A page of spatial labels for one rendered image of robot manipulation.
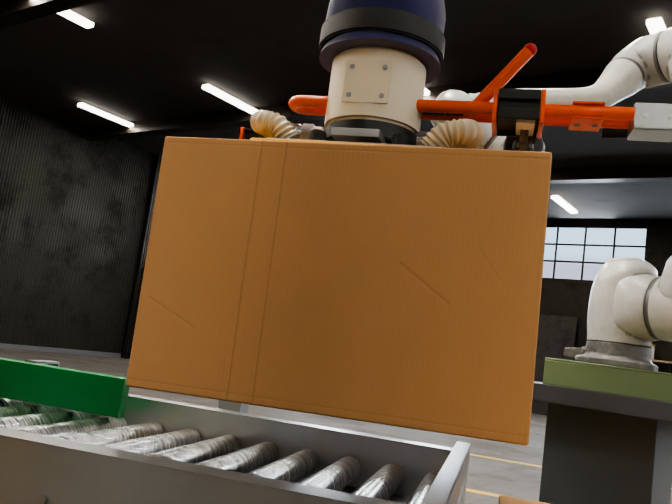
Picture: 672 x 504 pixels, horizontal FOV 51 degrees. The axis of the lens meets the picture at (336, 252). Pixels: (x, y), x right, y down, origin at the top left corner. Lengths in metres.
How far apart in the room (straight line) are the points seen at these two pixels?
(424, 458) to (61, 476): 0.76
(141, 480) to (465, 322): 0.47
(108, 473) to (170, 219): 0.39
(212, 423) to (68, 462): 0.65
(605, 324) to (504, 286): 0.89
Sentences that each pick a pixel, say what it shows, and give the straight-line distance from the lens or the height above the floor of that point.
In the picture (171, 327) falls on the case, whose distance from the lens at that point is 1.11.
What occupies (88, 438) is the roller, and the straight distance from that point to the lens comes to 1.41.
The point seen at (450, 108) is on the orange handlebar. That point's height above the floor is 1.20.
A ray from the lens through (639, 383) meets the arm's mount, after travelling 1.76.
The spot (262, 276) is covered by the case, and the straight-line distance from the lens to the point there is 1.05.
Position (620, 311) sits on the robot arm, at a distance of 1.84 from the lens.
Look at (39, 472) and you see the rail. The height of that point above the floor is 0.56.
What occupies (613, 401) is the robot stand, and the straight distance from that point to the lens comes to 1.67.
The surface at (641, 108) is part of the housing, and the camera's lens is 1.24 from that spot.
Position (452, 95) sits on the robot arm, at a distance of 1.58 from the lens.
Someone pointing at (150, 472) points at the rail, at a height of 0.58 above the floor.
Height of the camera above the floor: 0.77
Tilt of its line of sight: 8 degrees up
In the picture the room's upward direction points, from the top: 8 degrees clockwise
